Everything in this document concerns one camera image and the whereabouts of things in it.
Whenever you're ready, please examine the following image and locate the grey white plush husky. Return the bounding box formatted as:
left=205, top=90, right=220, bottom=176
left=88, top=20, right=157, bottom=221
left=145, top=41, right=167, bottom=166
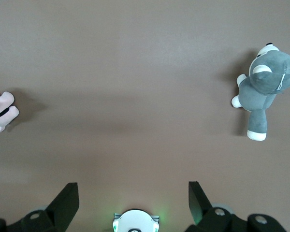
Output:
left=231, top=43, right=290, bottom=142

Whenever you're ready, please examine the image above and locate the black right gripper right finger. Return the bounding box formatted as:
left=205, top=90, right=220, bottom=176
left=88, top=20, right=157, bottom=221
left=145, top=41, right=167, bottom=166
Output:
left=183, top=181, right=290, bottom=232

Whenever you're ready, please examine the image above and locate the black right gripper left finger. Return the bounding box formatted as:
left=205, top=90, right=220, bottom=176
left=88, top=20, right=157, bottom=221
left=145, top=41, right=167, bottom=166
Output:
left=0, top=182, right=80, bottom=232

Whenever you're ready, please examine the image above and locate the light pink white plush dog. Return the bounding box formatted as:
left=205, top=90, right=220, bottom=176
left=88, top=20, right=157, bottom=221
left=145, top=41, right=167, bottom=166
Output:
left=0, top=91, right=20, bottom=134

